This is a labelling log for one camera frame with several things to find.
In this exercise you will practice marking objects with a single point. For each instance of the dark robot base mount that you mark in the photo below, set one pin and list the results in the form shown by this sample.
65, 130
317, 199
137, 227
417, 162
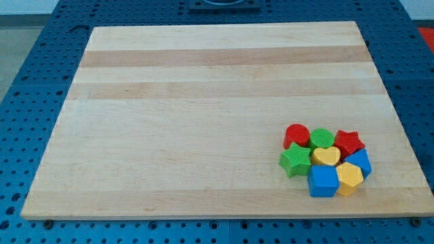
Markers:
223, 5

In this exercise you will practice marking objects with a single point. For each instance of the blue triangle block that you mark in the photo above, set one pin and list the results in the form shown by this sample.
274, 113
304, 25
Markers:
360, 159

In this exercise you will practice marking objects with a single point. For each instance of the light wooden board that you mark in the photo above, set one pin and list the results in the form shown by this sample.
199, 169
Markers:
187, 122

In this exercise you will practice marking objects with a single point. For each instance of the blue cube block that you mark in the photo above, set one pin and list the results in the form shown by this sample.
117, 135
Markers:
323, 181

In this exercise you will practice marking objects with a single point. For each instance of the yellow heart block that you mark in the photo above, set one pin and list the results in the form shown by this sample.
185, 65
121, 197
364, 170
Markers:
326, 156

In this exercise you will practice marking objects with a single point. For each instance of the red star block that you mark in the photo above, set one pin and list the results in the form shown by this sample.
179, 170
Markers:
347, 143

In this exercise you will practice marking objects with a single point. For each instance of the green star block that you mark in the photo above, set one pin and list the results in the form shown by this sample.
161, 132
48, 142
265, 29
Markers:
295, 160

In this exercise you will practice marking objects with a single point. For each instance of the green cylinder block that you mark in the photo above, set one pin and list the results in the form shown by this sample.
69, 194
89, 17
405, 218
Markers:
321, 138

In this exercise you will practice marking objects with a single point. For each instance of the red cylinder block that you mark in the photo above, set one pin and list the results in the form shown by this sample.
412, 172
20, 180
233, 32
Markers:
297, 133

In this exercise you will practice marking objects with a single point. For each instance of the yellow hexagon block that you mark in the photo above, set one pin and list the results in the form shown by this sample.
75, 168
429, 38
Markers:
350, 178

